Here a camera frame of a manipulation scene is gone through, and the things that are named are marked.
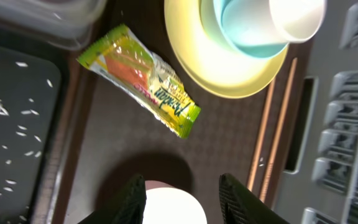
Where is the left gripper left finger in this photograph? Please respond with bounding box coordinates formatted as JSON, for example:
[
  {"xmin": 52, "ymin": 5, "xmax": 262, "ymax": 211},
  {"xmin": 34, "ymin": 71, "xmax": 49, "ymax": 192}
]
[{"xmin": 78, "ymin": 174, "xmax": 147, "ymax": 224}]

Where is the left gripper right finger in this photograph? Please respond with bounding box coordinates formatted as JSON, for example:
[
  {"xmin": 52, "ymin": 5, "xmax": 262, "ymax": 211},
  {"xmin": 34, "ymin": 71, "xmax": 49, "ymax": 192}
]
[{"xmin": 219, "ymin": 173, "xmax": 289, "ymax": 224}]

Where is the white bowl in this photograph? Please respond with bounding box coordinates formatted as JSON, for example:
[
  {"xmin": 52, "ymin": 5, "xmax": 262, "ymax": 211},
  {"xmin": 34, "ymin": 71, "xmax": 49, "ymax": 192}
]
[{"xmin": 142, "ymin": 180, "xmax": 207, "ymax": 224}]

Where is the green orange snack wrapper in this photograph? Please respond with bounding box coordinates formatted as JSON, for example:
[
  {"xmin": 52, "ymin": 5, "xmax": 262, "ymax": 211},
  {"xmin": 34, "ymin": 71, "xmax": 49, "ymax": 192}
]
[{"xmin": 77, "ymin": 24, "xmax": 201, "ymax": 139}]

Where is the pile of rice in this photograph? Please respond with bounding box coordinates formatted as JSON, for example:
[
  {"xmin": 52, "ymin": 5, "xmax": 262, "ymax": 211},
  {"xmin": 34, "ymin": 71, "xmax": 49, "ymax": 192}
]
[{"xmin": 0, "ymin": 49, "xmax": 54, "ymax": 224}]

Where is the grey dishwasher rack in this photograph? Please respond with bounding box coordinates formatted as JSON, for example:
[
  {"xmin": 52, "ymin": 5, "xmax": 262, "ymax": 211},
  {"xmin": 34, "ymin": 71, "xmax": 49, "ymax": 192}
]
[{"xmin": 273, "ymin": 1, "xmax": 358, "ymax": 223}]

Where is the black waste tray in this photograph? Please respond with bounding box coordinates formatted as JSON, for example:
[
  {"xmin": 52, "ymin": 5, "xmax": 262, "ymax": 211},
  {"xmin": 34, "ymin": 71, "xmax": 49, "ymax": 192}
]
[{"xmin": 0, "ymin": 40, "xmax": 63, "ymax": 224}]

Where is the brown serving tray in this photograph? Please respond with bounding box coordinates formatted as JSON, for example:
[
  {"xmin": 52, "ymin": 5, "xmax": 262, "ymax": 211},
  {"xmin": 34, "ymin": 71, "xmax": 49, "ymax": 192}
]
[{"xmin": 29, "ymin": 0, "xmax": 315, "ymax": 224}]

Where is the yellow plate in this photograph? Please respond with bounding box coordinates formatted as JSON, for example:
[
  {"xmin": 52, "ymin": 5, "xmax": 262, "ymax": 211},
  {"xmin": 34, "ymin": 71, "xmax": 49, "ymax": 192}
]
[{"xmin": 163, "ymin": 0, "xmax": 288, "ymax": 99}]

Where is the light blue bowl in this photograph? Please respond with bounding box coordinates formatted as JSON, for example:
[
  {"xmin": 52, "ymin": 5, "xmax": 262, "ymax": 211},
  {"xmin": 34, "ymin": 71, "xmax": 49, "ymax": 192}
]
[{"xmin": 200, "ymin": 0, "xmax": 288, "ymax": 59}]

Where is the clear plastic bin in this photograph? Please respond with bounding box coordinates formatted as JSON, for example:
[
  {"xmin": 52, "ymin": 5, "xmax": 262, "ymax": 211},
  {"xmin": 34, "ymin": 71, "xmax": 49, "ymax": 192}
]
[{"xmin": 0, "ymin": 0, "xmax": 107, "ymax": 50}]

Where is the cream white cup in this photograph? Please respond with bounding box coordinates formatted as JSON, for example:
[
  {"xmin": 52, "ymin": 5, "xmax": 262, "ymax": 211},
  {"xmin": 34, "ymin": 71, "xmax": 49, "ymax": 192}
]
[{"xmin": 268, "ymin": 0, "xmax": 327, "ymax": 43}]

